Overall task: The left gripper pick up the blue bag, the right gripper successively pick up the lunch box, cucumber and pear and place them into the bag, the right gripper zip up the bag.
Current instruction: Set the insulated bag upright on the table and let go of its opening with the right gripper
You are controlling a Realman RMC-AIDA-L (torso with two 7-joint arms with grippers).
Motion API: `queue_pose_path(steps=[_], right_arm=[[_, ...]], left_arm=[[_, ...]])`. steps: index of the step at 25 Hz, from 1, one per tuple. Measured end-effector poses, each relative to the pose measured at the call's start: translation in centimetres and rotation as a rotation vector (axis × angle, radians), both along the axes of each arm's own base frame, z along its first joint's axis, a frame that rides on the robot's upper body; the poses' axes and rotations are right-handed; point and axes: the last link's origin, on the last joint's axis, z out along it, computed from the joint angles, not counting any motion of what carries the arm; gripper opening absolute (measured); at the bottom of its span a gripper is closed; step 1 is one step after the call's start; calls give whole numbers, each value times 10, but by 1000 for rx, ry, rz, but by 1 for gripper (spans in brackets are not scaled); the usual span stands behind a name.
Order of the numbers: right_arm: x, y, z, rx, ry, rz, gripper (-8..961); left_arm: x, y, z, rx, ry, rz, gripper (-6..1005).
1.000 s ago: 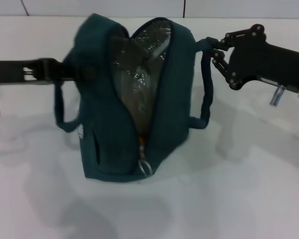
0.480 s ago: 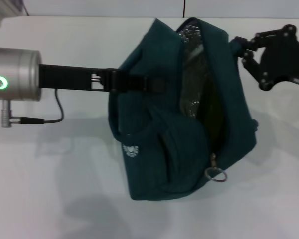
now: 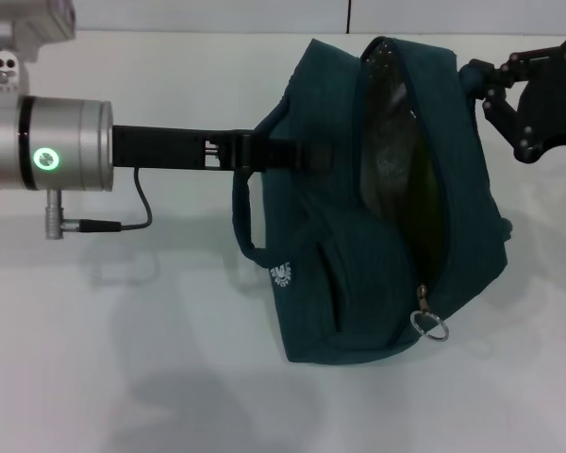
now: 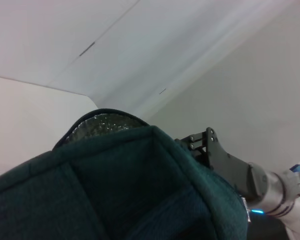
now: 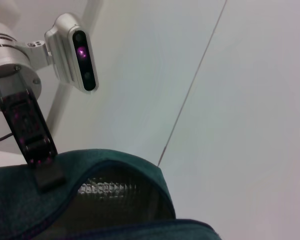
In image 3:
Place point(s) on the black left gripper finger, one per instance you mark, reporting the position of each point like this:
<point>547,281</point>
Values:
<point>302,153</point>

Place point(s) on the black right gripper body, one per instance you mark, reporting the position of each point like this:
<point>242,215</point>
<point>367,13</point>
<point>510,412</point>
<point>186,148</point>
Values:
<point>552,104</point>

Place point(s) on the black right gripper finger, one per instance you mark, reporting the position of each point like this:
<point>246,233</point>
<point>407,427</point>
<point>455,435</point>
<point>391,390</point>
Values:
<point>500,113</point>
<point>483,73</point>

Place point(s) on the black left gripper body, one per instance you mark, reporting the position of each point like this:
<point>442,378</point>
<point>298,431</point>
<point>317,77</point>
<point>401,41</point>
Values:
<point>170,146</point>

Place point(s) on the teal fabric lunch bag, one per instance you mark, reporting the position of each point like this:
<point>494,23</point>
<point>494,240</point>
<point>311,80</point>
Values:
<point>321,264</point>

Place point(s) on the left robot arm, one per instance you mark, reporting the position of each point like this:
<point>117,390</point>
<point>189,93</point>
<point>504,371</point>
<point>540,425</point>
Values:
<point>52,141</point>

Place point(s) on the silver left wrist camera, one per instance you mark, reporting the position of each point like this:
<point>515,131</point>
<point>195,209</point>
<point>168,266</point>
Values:
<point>33,23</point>

